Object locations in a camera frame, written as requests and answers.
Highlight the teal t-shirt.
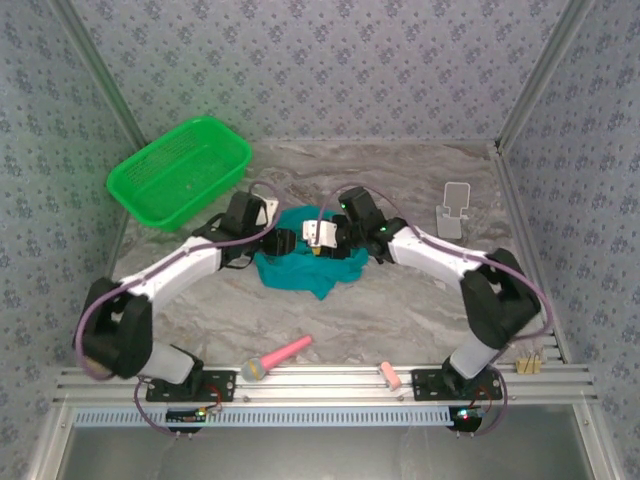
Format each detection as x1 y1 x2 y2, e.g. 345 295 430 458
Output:
253 204 370 301

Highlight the green plastic basket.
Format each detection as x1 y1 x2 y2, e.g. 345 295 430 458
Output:
106 115 253 233

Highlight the white phone stand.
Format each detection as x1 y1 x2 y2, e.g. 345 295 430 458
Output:
436 181 473 239

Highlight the pink toy microphone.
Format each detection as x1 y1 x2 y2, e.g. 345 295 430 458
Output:
240 335 314 384

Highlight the pink eraser block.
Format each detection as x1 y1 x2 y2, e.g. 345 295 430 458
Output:
379 361 403 392

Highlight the aluminium mounting rail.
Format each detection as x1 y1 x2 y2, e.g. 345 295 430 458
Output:
52 363 600 407

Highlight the aluminium side rail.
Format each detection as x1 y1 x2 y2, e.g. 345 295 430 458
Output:
492 142 571 364

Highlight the slotted pale blue cable duct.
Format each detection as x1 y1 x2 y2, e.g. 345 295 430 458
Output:
73 405 450 428

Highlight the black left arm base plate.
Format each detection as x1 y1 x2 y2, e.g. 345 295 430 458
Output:
144 368 237 403

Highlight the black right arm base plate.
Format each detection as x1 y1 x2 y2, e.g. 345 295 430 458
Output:
409 368 504 403

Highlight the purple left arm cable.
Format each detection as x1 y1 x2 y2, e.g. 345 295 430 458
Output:
72 180 281 439

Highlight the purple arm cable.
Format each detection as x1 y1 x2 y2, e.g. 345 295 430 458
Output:
72 180 281 439
318 182 557 439

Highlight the aluminium frame post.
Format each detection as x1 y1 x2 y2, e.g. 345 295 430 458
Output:
494 0 599 151
49 0 149 147

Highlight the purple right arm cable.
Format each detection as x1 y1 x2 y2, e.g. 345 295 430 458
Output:
318 182 557 439

